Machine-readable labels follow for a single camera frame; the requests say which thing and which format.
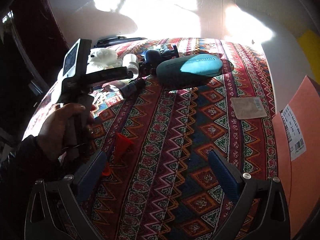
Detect wooden bead bracelet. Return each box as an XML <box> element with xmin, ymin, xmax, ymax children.
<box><xmin>138</xmin><ymin>63</ymin><xmax>157</xmax><ymax>77</ymax></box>

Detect white plush bear gingham patch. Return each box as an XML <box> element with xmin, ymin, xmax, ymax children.
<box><xmin>86</xmin><ymin>48</ymin><xmax>123</xmax><ymax>74</ymax></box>

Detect yellow cushion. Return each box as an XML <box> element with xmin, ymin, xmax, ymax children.
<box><xmin>298</xmin><ymin>29</ymin><xmax>320</xmax><ymax>83</ymax></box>

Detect teal glasses case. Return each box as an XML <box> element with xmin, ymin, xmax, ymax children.
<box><xmin>156</xmin><ymin>54</ymin><xmax>223</xmax><ymax>87</ymax></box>

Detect white cylindrical tube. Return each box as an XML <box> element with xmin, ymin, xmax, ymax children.
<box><xmin>122</xmin><ymin>54</ymin><xmax>139</xmax><ymax>76</ymax></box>

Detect person left hand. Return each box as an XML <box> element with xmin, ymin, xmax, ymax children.
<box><xmin>36</xmin><ymin>103</ymin><xmax>86</xmax><ymax>160</ymax></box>

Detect orange cardboard box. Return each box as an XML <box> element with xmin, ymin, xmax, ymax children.
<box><xmin>272</xmin><ymin>76</ymin><xmax>319</xmax><ymax>238</ymax></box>

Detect blue plastic toy figure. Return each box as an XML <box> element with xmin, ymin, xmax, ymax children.
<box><xmin>141</xmin><ymin>44</ymin><xmax>180</xmax><ymax>68</ymax></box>

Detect patterned red tablecloth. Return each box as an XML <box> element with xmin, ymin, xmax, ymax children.
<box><xmin>25</xmin><ymin>38</ymin><xmax>290</xmax><ymax>239</ymax></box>

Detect square clear packet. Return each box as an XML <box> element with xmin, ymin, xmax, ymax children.
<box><xmin>231</xmin><ymin>97</ymin><xmax>267</xmax><ymax>120</ymax></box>

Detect red cloth pouch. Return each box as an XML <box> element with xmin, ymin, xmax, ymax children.
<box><xmin>101</xmin><ymin>133</ymin><xmax>135</xmax><ymax>177</ymax></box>

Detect black object behind table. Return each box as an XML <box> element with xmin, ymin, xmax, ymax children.
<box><xmin>94</xmin><ymin>36</ymin><xmax>145</xmax><ymax>48</ymax></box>

